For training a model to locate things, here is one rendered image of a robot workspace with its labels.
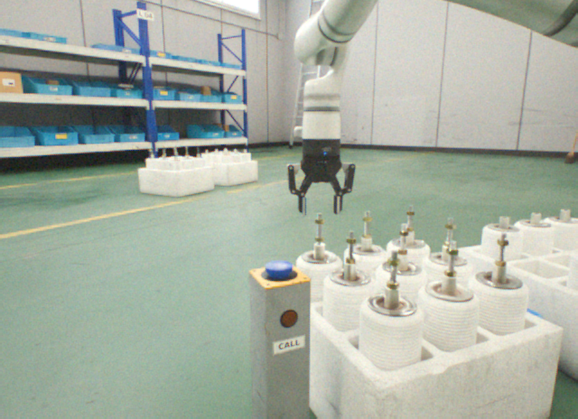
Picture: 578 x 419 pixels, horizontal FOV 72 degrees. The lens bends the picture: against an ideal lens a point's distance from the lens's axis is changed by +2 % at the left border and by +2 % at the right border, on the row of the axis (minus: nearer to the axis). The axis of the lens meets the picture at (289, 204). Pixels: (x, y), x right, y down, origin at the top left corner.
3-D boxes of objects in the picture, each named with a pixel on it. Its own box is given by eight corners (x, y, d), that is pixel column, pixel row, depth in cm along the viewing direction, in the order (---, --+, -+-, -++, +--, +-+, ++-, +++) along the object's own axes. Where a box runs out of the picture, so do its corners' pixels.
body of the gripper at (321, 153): (302, 135, 73) (302, 185, 75) (347, 135, 74) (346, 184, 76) (297, 134, 80) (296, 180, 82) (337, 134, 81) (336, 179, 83)
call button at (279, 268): (297, 280, 56) (297, 266, 56) (271, 284, 55) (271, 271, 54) (285, 270, 60) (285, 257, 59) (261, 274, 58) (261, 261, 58)
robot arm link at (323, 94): (341, 111, 81) (300, 111, 79) (344, 31, 77) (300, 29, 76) (354, 110, 74) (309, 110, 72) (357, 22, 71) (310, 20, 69)
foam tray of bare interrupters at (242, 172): (257, 181, 357) (257, 161, 353) (228, 186, 325) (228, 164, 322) (226, 177, 378) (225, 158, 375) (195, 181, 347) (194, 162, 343)
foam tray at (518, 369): (549, 417, 73) (564, 328, 69) (373, 499, 57) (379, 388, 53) (405, 321, 107) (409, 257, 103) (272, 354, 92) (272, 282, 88)
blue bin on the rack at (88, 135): (64, 143, 481) (61, 125, 476) (95, 142, 511) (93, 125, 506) (85, 144, 452) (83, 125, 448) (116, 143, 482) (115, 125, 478)
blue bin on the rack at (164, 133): (135, 140, 553) (134, 125, 549) (158, 139, 584) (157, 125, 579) (157, 141, 525) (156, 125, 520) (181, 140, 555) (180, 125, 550)
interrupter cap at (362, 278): (371, 289, 68) (371, 285, 68) (327, 286, 69) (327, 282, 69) (370, 273, 75) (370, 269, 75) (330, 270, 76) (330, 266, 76)
